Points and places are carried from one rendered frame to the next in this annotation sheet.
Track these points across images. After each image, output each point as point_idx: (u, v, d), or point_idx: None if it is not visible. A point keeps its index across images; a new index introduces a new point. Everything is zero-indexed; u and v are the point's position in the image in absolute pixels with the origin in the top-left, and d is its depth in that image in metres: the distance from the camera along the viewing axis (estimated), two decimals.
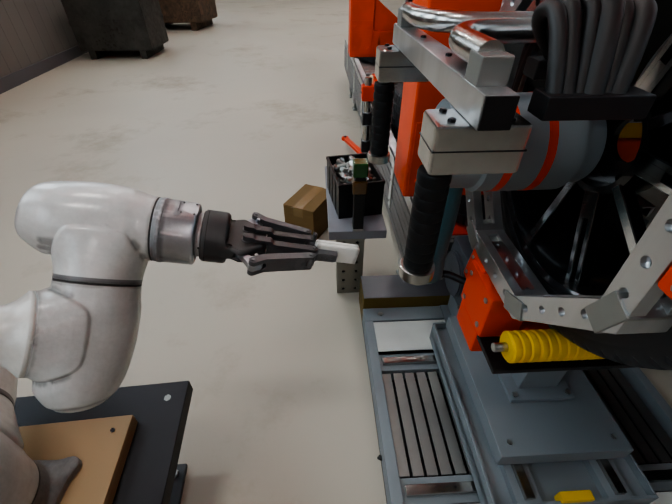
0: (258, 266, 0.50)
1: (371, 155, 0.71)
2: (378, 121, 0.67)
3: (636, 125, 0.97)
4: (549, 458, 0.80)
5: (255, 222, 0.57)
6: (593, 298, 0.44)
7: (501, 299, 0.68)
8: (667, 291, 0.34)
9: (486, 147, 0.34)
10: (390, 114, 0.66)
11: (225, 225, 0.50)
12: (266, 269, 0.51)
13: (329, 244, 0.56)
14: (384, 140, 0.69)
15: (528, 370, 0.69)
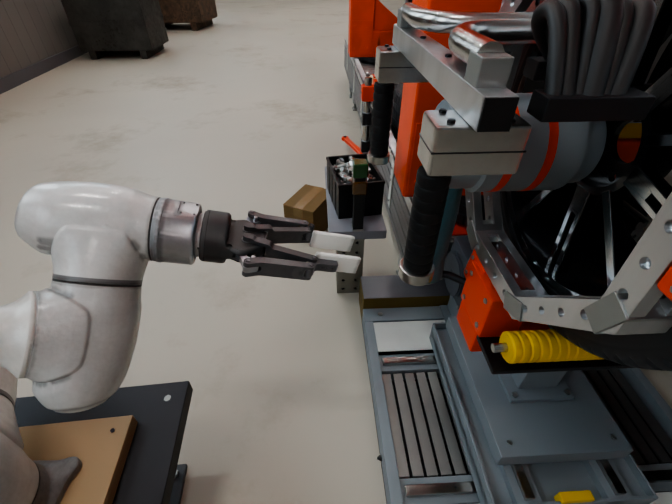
0: (252, 268, 0.49)
1: (371, 156, 0.71)
2: (378, 122, 0.67)
3: (636, 125, 0.97)
4: (549, 458, 0.80)
5: (253, 220, 0.57)
6: (592, 299, 0.44)
7: (501, 299, 0.68)
8: (666, 292, 0.34)
9: (486, 148, 0.34)
10: (390, 115, 0.67)
11: (225, 225, 0.50)
12: (261, 273, 0.50)
13: (329, 253, 0.54)
14: (384, 141, 0.69)
15: (528, 370, 0.69)
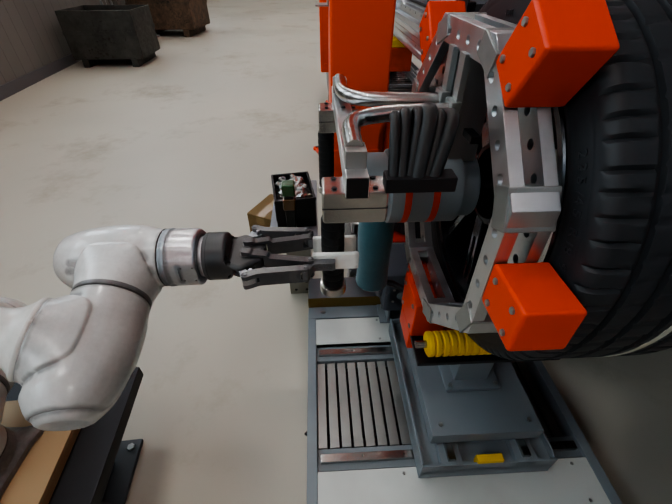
0: (261, 232, 0.62)
1: (320, 187, 0.87)
2: (323, 162, 0.82)
3: None
4: (473, 437, 0.96)
5: (249, 277, 0.54)
6: (459, 307, 0.60)
7: None
8: (484, 304, 0.50)
9: (359, 206, 0.49)
10: (332, 156, 0.82)
11: None
12: (267, 229, 0.61)
13: None
14: (329, 176, 0.85)
15: (446, 363, 0.85)
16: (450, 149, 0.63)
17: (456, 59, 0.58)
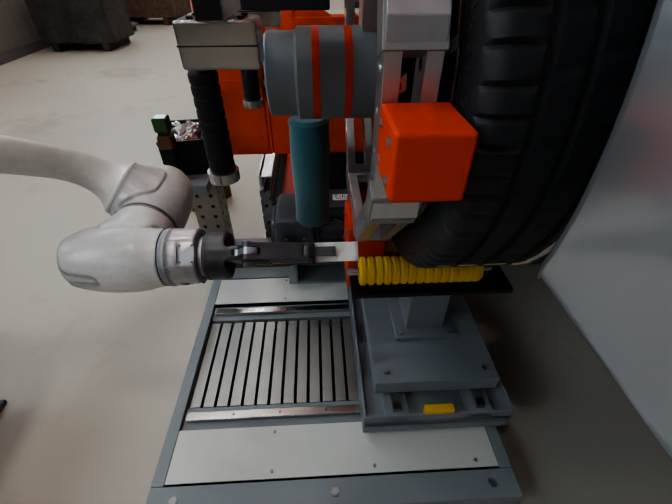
0: None
1: (244, 100, 0.78)
2: None
3: None
4: (422, 386, 0.87)
5: (249, 254, 0.53)
6: (368, 195, 0.50)
7: None
8: (377, 164, 0.41)
9: (222, 42, 0.40)
10: None
11: (230, 277, 0.58)
12: None
13: (326, 261, 0.58)
14: (253, 85, 0.76)
15: (384, 294, 0.76)
16: (363, 17, 0.54)
17: None
